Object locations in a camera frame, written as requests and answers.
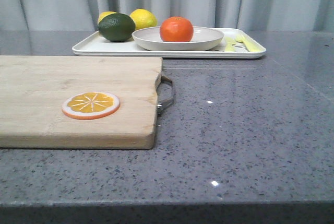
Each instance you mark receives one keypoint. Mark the orange mandarin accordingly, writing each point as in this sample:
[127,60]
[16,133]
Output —
[176,29]

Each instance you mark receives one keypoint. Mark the beige round plate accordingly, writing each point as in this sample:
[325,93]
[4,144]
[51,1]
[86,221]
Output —
[203,39]

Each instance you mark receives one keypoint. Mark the white rectangular tray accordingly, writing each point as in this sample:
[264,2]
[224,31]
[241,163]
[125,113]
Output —
[96,44]

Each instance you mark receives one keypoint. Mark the orange slice coaster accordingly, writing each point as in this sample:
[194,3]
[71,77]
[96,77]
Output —
[91,105]

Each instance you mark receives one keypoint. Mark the yellow plastic knife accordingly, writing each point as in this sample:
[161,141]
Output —
[229,44]

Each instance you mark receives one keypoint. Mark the dark green lime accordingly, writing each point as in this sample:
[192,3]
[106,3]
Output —
[116,27]

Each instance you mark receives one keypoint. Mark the yellow plastic fork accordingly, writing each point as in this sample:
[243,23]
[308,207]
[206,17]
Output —
[251,47]

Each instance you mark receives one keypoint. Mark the yellow lemon behind lime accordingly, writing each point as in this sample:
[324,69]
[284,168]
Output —
[104,14]

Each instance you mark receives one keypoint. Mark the wooden cutting board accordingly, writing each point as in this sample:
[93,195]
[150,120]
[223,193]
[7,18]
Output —
[33,89]

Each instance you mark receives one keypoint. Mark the metal cutting board handle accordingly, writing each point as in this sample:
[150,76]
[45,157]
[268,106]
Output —
[166,94]

